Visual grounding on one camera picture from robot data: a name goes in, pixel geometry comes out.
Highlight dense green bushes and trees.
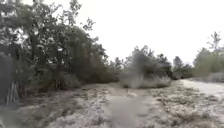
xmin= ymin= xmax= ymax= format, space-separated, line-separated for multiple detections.
xmin=0 ymin=0 xmax=123 ymax=104

